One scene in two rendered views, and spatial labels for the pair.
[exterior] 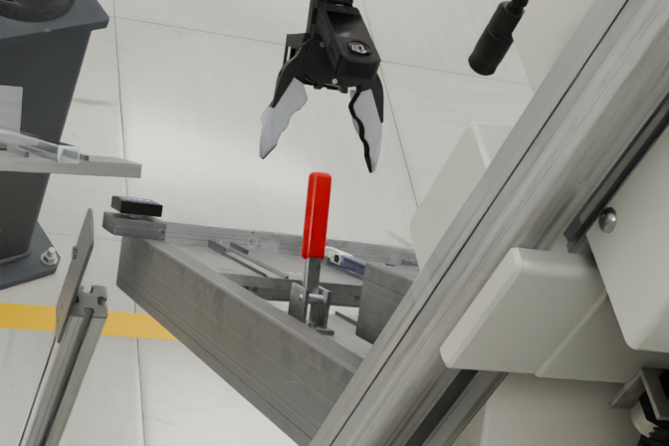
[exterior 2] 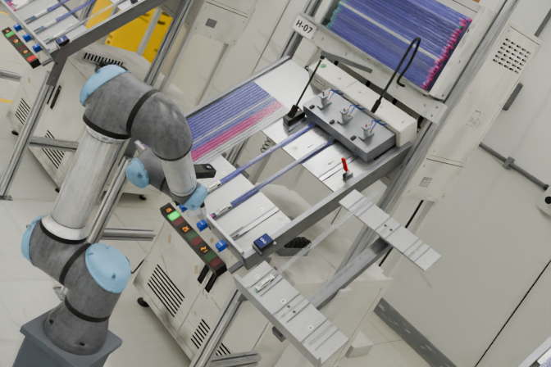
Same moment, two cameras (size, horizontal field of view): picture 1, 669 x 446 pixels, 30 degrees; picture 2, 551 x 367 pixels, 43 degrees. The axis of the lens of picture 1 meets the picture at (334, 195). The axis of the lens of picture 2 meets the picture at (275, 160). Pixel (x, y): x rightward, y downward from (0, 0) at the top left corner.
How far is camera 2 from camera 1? 2.54 m
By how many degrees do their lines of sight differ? 94
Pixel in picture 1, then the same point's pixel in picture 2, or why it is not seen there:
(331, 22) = (198, 172)
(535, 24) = (438, 92)
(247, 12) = not seen: outside the picture
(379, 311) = (374, 153)
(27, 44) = not seen: hidden behind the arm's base
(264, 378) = (366, 183)
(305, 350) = (380, 167)
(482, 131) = (444, 105)
